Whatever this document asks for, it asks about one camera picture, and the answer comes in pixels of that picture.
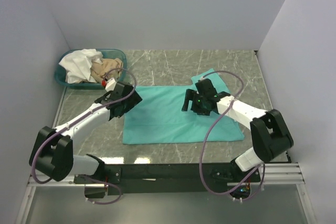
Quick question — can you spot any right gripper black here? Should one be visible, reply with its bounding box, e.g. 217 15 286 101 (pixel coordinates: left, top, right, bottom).
182 89 211 116

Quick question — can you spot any teal t shirt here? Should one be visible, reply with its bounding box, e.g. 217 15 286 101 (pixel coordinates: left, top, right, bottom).
122 74 244 145

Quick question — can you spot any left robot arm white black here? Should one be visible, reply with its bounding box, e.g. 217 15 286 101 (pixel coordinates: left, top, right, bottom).
29 82 142 184

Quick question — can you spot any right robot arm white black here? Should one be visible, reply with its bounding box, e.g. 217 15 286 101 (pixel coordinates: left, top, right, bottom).
182 79 293 182

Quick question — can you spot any beige t shirt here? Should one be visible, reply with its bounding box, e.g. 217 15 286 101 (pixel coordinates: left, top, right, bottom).
90 58 123 83

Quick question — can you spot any white t shirt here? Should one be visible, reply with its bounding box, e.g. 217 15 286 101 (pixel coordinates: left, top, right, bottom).
59 49 103 84

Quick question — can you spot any teal plastic basket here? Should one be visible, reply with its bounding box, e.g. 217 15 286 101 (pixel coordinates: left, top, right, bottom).
54 48 128 90

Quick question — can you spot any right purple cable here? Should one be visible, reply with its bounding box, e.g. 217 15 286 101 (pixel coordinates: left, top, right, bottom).
198 70 266 202

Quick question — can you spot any aluminium frame rail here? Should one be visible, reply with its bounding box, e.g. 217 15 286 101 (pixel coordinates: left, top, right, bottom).
27 163 305 187

